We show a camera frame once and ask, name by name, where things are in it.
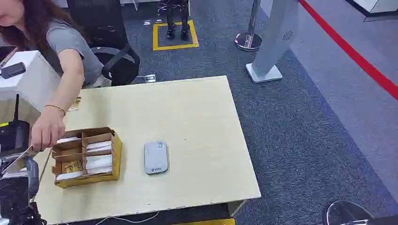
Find person's right hand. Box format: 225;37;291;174
30;106;67;152

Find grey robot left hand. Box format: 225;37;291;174
0;153;40;204

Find black router with antenna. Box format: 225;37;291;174
0;93;31;155

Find gold sticker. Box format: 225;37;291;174
67;96;82;113

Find gold printed card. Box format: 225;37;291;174
62;161;84;174

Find white side table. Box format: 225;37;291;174
0;50;62;113

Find black handheld device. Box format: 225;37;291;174
0;62;27;80

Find wooden card box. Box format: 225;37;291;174
51;127;123;189

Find dark tablet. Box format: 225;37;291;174
0;45;19;68

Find person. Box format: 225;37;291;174
0;0;112;90

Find black office chair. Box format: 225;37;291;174
66;0;141;87

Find grey card reader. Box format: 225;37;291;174
143;140;169;175

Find black robot legs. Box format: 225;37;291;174
158;0;191;42

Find yellow floor tape strip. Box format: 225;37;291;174
174;218;236;225

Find grey kiosk stand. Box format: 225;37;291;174
245;0;300;84

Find white cabinet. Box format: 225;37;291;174
345;0;398;23

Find thin gold bracelet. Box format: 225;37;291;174
45;105;67;117

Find white cable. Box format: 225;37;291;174
93;210;161;225

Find chrome stanchion post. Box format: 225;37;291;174
234;0;264;52

